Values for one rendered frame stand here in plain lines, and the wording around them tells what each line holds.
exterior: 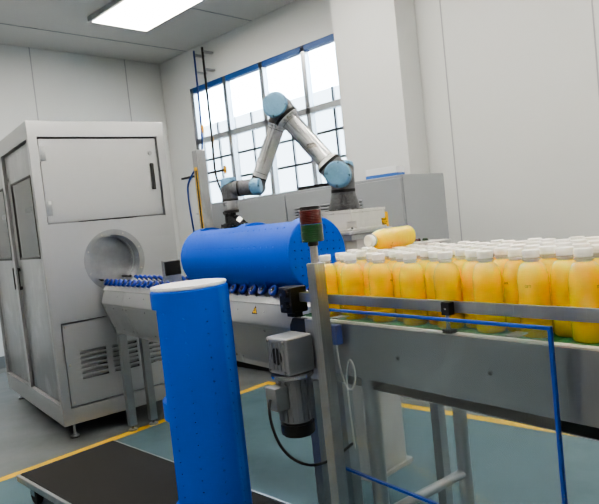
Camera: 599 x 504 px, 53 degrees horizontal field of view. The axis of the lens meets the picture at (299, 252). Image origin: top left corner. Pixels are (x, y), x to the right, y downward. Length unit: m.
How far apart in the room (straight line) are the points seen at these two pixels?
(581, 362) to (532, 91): 3.71
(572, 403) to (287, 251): 1.15
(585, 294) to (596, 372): 0.16
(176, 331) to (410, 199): 2.25
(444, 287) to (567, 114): 3.34
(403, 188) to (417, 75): 1.64
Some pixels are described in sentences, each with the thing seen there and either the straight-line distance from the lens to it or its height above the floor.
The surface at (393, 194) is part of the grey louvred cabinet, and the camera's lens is 3.99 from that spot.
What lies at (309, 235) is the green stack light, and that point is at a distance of 1.68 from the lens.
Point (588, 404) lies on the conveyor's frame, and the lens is 1.42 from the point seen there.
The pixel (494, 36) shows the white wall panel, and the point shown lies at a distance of 5.15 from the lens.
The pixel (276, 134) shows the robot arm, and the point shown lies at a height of 1.64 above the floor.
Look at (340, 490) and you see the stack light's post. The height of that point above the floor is 0.45.
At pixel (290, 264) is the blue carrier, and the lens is 2.19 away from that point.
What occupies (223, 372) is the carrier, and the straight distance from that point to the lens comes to 2.21.
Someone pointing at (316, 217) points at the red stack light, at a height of 1.23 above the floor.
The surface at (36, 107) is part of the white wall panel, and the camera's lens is 7.36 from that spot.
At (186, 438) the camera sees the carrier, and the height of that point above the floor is 0.51.
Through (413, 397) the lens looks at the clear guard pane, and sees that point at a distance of 1.66.
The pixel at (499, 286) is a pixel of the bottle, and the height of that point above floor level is 1.01.
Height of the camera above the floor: 1.22
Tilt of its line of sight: 3 degrees down
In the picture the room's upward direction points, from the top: 6 degrees counter-clockwise
